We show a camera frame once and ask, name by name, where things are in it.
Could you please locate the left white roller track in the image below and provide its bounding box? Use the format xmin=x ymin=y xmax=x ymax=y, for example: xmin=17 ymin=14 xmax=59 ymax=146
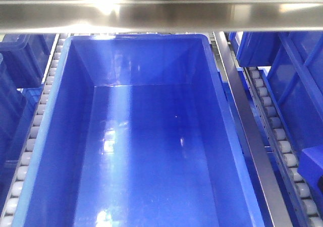
xmin=1 ymin=33 xmax=71 ymax=226

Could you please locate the white roller track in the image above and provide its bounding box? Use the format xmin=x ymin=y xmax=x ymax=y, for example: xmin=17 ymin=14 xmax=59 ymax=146
xmin=1 ymin=33 xmax=71 ymax=226
xmin=243 ymin=67 xmax=322 ymax=226

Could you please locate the right white roller track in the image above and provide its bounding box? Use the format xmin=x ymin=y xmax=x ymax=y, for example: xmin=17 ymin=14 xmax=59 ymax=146
xmin=243 ymin=67 xmax=322 ymax=226

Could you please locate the large blue plastic bin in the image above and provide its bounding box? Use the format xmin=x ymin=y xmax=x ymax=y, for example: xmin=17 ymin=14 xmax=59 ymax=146
xmin=13 ymin=34 xmax=264 ymax=226

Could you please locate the steel shelf crossbeam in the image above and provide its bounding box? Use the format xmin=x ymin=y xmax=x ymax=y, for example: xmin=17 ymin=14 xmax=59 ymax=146
xmin=1 ymin=0 xmax=322 ymax=33

